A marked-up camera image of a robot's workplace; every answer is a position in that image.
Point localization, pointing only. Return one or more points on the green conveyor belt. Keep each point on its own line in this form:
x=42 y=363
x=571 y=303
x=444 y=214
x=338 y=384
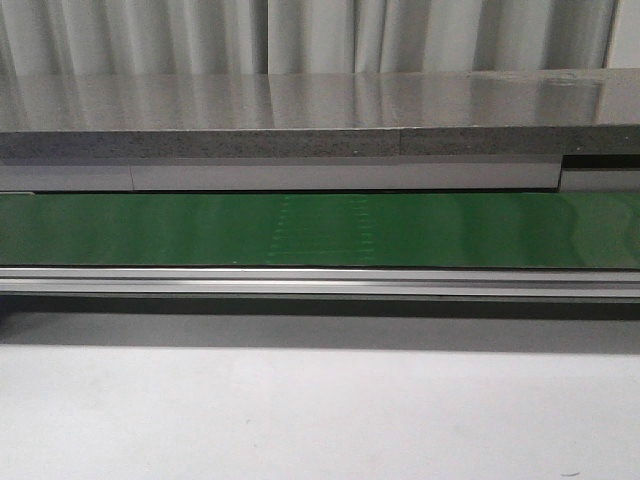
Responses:
x=415 y=230

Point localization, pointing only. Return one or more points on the aluminium front conveyor rail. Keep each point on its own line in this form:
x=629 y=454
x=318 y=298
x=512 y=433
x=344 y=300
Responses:
x=448 y=283

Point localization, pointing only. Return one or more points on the white pleated curtain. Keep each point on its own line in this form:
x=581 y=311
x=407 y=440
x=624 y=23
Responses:
x=277 y=37

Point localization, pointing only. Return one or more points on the grey rear conveyor rail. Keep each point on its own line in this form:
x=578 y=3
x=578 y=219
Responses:
x=483 y=172

